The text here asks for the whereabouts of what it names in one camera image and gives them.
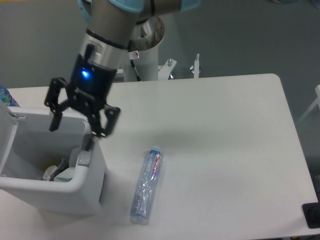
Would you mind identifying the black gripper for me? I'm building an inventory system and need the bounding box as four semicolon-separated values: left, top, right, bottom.
44;54;121;151

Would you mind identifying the clear plastic bag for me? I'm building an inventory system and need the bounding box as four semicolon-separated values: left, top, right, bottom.
53;147;81;183

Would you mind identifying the clear plastic water bottle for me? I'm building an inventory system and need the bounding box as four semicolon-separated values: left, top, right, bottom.
130;145;163;225

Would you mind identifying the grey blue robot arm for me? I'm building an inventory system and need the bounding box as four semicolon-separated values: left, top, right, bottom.
44;0;201;151

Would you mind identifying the white plastic trash can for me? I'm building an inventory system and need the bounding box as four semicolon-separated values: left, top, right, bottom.
0;105;107;215

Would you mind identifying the trash inside the can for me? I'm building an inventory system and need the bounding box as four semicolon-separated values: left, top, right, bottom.
40;157;67;182

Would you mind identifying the blue bottle at left edge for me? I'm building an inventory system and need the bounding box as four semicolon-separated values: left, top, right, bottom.
0;85;20;107

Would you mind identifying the black clamp at table edge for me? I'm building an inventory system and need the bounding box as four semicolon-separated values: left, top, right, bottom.
302;202;320;229

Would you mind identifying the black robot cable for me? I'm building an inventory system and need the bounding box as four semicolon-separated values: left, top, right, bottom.
128;58;142;82

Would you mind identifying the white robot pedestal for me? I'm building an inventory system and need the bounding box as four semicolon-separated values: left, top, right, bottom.
114;15;204;82

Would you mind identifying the white frame at right edge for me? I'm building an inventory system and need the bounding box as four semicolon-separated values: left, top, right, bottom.
296;84;320;126

